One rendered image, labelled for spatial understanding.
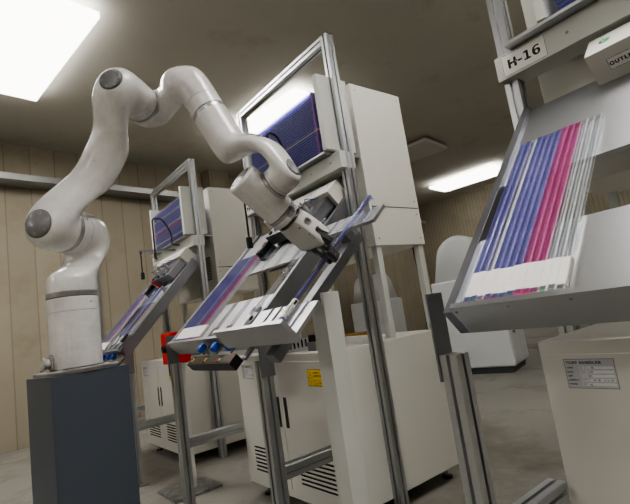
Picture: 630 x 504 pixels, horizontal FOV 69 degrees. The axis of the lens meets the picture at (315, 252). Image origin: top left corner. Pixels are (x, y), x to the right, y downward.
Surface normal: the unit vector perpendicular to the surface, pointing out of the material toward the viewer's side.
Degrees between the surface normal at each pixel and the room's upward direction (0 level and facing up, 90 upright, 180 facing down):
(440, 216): 90
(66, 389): 90
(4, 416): 90
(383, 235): 90
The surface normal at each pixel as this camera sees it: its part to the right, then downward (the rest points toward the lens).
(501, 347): -0.59, -0.03
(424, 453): 0.61, -0.20
